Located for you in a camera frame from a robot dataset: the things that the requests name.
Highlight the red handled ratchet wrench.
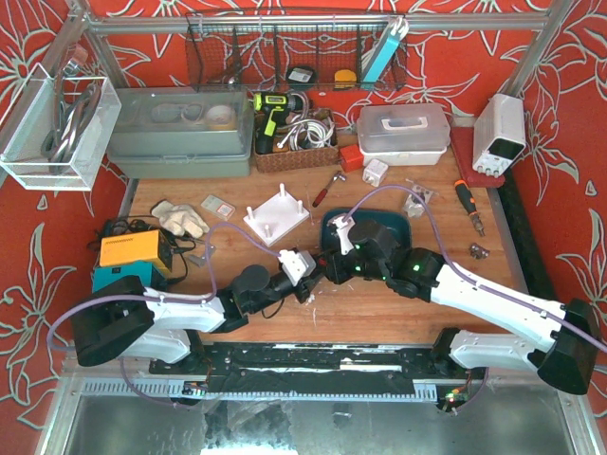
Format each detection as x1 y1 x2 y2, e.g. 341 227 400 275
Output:
312 172 346 208

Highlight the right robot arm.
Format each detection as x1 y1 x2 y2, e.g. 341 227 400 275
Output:
326 215 603 395

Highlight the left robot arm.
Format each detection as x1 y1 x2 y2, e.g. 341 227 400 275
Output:
68 253 326 367

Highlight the white peg board base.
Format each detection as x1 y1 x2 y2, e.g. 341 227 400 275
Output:
243 183 310 246

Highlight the teal plastic tray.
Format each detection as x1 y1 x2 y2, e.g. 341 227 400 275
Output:
319 207 412 250

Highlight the clear bag of parts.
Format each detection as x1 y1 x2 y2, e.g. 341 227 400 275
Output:
402 178 438 219

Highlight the white power adapter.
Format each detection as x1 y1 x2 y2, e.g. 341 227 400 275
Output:
362 158 389 188

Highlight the small red box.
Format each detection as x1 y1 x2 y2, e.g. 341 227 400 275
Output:
339 144 364 173

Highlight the woven brown basket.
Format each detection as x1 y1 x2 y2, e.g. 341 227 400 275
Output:
252 108 340 173

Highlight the white work glove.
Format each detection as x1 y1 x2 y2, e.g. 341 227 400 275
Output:
151 200 210 239

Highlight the orange black screwdriver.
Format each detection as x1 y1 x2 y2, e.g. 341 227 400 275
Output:
454 179 485 237

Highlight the teal electronic box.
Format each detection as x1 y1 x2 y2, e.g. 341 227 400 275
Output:
92 261 168 292

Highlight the orange electronic box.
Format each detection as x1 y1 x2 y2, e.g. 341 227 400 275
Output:
100 229 173 275

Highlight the green yellow power drill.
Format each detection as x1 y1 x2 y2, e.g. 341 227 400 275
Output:
253 92 307 155

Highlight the red mat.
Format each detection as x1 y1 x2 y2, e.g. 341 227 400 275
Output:
451 127 506 189

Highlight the yellow tape measure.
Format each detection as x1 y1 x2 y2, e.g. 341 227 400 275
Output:
333 69 358 91

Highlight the white power supply unit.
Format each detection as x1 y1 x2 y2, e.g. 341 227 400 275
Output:
471 94 526 178

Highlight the grey plastic storage box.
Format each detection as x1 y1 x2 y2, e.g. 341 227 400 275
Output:
107 87 254 179

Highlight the blue white tool set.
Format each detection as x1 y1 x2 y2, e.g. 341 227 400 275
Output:
360 16 410 89

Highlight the clear acrylic hanging box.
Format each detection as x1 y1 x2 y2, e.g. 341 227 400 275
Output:
1 64 121 191

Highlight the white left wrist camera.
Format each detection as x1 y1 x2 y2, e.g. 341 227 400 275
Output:
278 249 316 286

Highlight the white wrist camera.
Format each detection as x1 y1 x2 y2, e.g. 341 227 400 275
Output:
278 249 316 286
329 213 356 256

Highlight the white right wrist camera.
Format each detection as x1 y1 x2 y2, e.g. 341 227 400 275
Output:
329 213 356 256

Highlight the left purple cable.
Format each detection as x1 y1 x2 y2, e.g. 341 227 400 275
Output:
50 222 285 409

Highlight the small metal bracket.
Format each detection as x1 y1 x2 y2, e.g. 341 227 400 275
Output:
469 243 490 260

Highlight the white coiled cable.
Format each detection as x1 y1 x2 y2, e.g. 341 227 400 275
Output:
277 118 336 152

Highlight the clear white handled case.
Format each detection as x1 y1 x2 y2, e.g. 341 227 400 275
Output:
357 103 451 166

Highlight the black side rail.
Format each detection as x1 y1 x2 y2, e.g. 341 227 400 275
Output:
497 170 558 300

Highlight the black wire basket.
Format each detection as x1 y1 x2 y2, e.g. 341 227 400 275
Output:
185 8 407 92

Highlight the aluminium frame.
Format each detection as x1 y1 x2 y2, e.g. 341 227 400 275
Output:
0 0 607 455

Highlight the grey coiled cable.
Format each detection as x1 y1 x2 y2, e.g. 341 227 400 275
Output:
41 82 102 174

